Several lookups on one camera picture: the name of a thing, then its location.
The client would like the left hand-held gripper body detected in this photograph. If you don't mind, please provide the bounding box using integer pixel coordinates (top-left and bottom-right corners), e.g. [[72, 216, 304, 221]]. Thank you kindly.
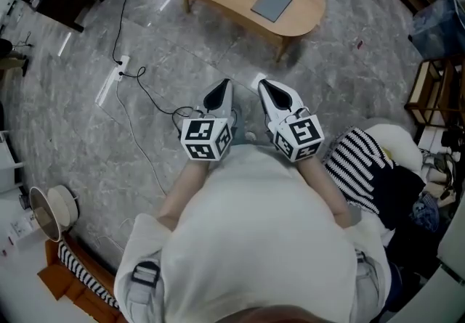
[[179, 106, 238, 163]]

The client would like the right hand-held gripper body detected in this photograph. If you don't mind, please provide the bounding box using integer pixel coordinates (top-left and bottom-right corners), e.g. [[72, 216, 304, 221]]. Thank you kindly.
[[267, 106, 326, 163]]

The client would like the person's left forearm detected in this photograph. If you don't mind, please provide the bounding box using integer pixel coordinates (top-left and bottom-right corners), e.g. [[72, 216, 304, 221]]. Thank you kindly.
[[157, 159, 211, 232]]

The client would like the person's right forearm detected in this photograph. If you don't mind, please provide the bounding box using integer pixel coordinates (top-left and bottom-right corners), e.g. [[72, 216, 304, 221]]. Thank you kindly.
[[294, 158, 354, 231]]

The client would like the wide-striped knit blanket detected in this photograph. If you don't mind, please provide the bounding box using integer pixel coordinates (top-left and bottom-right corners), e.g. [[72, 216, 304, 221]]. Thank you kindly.
[[322, 126, 396, 216]]

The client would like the wooden coffee table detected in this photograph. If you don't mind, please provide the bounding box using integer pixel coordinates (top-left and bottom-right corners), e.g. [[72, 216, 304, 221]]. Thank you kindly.
[[171, 0, 326, 63]]

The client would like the grey notebook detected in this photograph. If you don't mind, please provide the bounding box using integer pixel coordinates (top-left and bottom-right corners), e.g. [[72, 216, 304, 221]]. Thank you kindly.
[[251, 0, 294, 23]]

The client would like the white power strip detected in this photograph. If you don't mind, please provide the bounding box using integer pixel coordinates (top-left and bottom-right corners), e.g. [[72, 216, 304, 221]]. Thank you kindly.
[[108, 54, 132, 83]]

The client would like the white fluffy cushion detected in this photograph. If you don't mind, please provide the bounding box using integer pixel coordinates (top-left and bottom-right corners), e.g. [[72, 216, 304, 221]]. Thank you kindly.
[[363, 123, 424, 174]]

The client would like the person's white shirt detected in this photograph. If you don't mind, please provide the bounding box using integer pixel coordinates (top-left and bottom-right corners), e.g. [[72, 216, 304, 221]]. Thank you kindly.
[[113, 142, 392, 323]]

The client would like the dark navy cloth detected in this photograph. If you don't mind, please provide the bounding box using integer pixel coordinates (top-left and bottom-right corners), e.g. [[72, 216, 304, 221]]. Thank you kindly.
[[363, 164, 426, 232]]

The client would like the wooden open shelf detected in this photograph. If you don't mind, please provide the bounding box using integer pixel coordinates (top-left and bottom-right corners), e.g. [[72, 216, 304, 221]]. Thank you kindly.
[[403, 54, 465, 134]]

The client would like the blue checked cloth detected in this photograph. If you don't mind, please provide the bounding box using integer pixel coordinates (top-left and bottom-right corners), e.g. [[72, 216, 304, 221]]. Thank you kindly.
[[411, 192, 441, 232]]

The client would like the round beige basket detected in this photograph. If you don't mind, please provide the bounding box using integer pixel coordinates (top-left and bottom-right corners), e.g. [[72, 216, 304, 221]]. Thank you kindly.
[[28, 184, 81, 243]]

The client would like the blue transparent storage box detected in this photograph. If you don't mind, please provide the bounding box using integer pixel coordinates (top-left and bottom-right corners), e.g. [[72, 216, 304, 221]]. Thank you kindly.
[[407, 0, 465, 62]]

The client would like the thin-striped black white cloth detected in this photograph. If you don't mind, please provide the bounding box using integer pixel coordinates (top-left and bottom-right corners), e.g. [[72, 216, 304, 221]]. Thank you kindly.
[[57, 240, 121, 311]]

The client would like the white side cabinet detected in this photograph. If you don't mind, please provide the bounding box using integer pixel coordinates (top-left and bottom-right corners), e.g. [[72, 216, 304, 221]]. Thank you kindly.
[[0, 130, 25, 195]]

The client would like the orange-brown leather sofa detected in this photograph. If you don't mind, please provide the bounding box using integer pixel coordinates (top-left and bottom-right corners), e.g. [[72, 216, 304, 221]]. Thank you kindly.
[[36, 232, 129, 323]]

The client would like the white paper box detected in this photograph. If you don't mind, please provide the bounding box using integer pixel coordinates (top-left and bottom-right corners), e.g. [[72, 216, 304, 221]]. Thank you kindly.
[[0, 211, 49, 254]]

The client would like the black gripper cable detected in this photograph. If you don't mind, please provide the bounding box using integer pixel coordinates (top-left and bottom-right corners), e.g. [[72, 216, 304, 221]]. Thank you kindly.
[[121, 66, 205, 134]]

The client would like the long black power cable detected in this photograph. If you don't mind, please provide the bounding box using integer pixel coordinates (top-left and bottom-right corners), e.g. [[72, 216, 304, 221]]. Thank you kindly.
[[110, 0, 129, 63]]

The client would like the grey strap with black buckle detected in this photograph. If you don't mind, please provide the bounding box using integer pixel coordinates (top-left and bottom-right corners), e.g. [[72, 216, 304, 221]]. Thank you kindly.
[[125, 259, 163, 323]]

